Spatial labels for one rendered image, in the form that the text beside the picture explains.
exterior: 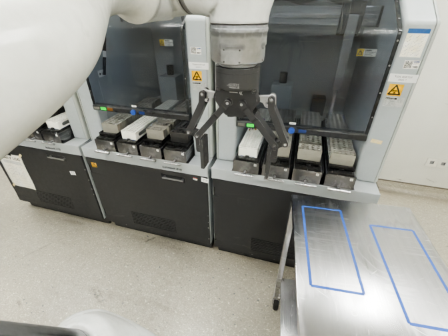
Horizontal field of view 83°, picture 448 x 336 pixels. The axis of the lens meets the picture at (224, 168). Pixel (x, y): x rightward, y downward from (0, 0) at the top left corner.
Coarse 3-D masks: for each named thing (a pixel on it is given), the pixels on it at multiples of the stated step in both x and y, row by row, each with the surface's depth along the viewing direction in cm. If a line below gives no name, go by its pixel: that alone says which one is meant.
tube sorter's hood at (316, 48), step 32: (288, 0) 112; (320, 0) 108; (352, 0) 105; (384, 0) 102; (288, 32) 102; (320, 32) 99; (352, 32) 96; (384, 32) 93; (288, 64) 108; (320, 64) 105; (352, 64) 101; (384, 64) 98; (288, 96) 115; (320, 96) 111; (352, 96) 107; (256, 128) 126; (288, 128) 121; (320, 128) 118; (352, 128) 114
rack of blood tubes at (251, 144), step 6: (246, 132) 146; (252, 132) 146; (258, 132) 147; (246, 138) 141; (252, 138) 140; (258, 138) 141; (240, 144) 134; (246, 144) 134; (252, 144) 135; (258, 144) 134; (240, 150) 132; (246, 150) 131; (252, 150) 130; (258, 150) 140; (252, 156) 132
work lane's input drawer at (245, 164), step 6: (264, 138) 151; (264, 144) 147; (264, 150) 146; (240, 156) 133; (246, 156) 132; (258, 156) 133; (234, 162) 133; (240, 162) 131; (246, 162) 130; (252, 162) 130; (258, 162) 130; (234, 168) 135; (240, 168) 133; (246, 168) 132; (252, 168) 131; (258, 168) 130; (234, 174) 131; (240, 174) 130; (246, 174) 130
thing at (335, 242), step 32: (288, 224) 112; (320, 224) 91; (352, 224) 91; (384, 224) 91; (416, 224) 91; (320, 256) 80; (352, 256) 80; (384, 256) 80; (416, 256) 80; (288, 288) 128; (320, 288) 71; (352, 288) 71; (384, 288) 71; (416, 288) 71; (288, 320) 115; (320, 320) 64; (352, 320) 64; (384, 320) 64; (416, 320) 64
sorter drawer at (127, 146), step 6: (120, 144) 148; (126, 144) 147; (132, 144) 147; (138, 144) 147; (120, 150) 151; (126, 150) 150; (132, 150) 148; (138, 150) 148; (126, 156) 146; (132, 156) 146
